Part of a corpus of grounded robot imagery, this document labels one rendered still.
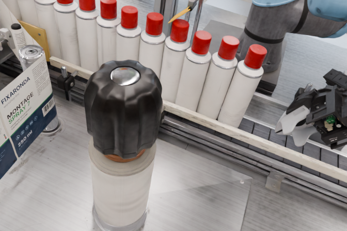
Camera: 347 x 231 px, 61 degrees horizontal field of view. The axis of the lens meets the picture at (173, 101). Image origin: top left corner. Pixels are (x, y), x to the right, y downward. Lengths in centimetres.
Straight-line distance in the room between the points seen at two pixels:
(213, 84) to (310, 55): 61
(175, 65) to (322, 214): 43
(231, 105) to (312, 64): 53
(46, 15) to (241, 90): 45
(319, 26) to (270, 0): 15
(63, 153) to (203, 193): 27
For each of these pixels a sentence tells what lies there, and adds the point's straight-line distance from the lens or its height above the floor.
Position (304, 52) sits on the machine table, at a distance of 114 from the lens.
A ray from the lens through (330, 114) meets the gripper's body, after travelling 53.
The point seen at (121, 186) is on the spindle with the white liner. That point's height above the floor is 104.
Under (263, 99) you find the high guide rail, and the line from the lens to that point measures 66.
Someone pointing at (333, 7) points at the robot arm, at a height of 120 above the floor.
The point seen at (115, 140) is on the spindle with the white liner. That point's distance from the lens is 31.
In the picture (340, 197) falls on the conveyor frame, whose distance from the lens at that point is 72.
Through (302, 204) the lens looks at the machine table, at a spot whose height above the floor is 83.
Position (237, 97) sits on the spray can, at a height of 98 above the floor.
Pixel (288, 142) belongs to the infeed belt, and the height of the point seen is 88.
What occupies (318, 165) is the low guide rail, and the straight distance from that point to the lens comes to 66.
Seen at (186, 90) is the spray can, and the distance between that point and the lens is 61.
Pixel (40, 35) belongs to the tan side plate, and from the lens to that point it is 74.
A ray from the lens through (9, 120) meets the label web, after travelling 50.
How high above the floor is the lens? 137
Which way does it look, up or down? 44 degrees down
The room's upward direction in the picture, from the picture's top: 11 degrees clockwise
